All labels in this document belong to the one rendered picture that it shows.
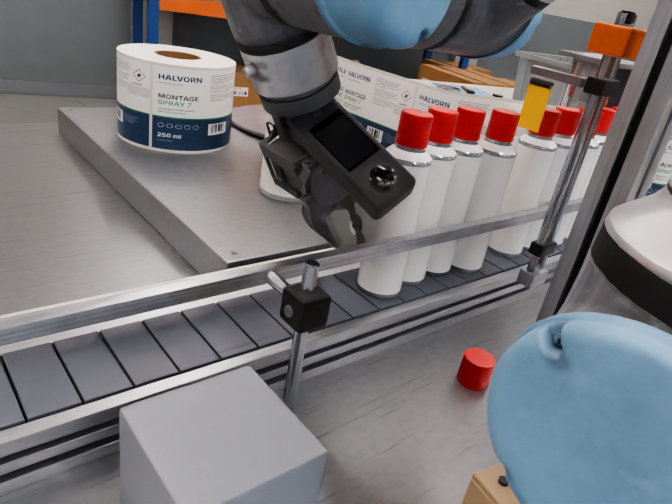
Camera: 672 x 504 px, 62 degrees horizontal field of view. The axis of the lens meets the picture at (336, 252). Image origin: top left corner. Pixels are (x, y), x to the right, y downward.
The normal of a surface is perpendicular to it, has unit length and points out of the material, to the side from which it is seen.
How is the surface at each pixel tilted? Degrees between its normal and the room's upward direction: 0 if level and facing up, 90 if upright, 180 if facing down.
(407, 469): 0
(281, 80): 112
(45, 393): 0
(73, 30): 90
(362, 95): 90
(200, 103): 90
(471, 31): 121
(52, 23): 90
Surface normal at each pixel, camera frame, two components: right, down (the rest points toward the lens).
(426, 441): 0.16, -0.89
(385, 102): -0.72, 0.19
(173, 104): 0.21, 0.46
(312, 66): 0.53, 0.50
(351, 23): -0.60, 0.78
